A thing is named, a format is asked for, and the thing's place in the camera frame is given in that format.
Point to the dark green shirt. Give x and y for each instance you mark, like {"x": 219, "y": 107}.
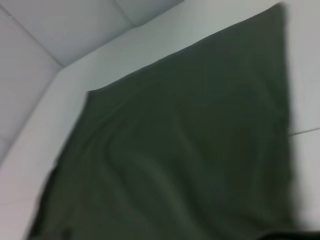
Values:
{"x": 190, "y": 140}

